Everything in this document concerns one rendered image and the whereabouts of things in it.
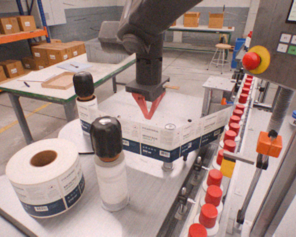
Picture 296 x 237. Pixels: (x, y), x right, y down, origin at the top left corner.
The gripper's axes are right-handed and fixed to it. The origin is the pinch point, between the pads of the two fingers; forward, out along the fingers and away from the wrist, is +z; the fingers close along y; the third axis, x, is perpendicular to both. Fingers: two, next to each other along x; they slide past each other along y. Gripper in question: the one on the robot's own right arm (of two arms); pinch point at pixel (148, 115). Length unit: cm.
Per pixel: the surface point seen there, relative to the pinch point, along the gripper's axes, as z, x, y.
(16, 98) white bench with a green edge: 55, -160, -54
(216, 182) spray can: 11.3, 19.2, 2.4
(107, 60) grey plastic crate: 38, -123, -144
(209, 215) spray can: 10.1, 19.5, 12.3
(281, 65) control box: -14.3, 24.9, -7.8
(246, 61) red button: -13.9, 18.6, -8.8
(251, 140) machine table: 35, 30, -57
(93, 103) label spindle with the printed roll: 14.2, -36.0, -20.0
